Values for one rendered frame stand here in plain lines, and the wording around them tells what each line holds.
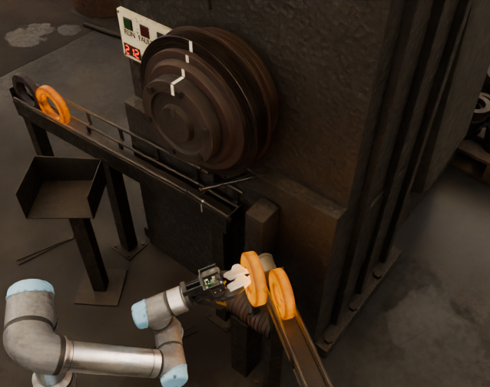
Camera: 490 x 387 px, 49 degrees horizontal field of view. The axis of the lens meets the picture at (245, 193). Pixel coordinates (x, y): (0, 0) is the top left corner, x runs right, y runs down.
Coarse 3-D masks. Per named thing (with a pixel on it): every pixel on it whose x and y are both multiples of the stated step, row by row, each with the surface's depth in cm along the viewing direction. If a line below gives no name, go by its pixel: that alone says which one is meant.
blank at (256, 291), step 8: (248, 256) 150; (256, 256) 150; (240, 264) 160; (248, 264) 150; (256, 264) 148; (256, 272) 147; (256, 280) 146; (264, 280) 147; (248, 288) 156; (256, 288) 147; (264, 288) 147; (248, 296) 157; (256, 296) 148; (264, 296) 148; (256, 304) 150
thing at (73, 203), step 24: (48, 168) 210; (72, 168) 209; (96, 168) 208; (24, 192) 198; (48, 192) 210; (72, 192) 209; (96, 192) 200; (48, 216) 201; (72, 216) 200; (96, 240) 229; (96, 264) 232; (96, 288) 246; (120, 288) 248
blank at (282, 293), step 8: (272, 272) 164; (280, 272) 162; (272, 280) 166; (280, 280) 159; (288, 280) 159; (272, 288) 168; (280, 288) 158; (288, 288) 158; (272, 296) 171; (280, 296) 160; (288, 296) 157; (280, 304) 162; (288, 304) 157; (280, 312) 164; (288, 312) 158
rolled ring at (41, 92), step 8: (40, 88) 227; (48, 88) 226; (40, 96) 231; (48, 96) 226; (56, 96) 225; (40, 104) 236; (48, 104) 238; (56, 104) 226; (64, 104) 226; (48, 112) 237; (64, 112) 227; (64, 120) 230
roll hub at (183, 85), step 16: (160, 80) 150; (144, 96) 159; (160, 96) 156; (192, 96) 146; (144, 112) 164; (160, 112) 161; (176, 112) 152; (192, 112) 150; (208, 112) 147; (160, 128) 165; (176, 128) 157; (192, 128) 154; (208, 128) 148; (176, 144) 165; (192, 144) 160; (208, 144) 152; (192, 160) 163
